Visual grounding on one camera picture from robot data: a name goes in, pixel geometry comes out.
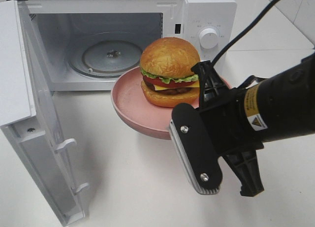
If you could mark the white microwave door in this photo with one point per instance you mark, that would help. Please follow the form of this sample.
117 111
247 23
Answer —
28 117

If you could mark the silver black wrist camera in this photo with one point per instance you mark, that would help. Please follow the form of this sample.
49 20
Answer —
195 150

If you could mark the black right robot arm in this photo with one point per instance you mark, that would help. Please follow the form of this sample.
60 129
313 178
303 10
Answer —
286 101

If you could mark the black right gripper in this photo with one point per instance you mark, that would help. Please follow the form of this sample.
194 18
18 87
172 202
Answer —
232 119

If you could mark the white microwave oven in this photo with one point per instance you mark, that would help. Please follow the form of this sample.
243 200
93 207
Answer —
58 22

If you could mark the white upper microwave knob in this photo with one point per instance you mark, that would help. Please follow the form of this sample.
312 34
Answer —
208 38

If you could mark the toy burger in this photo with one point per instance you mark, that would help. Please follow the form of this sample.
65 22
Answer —
167 78

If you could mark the glass microwave turntable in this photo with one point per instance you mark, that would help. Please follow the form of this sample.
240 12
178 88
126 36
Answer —
104 55

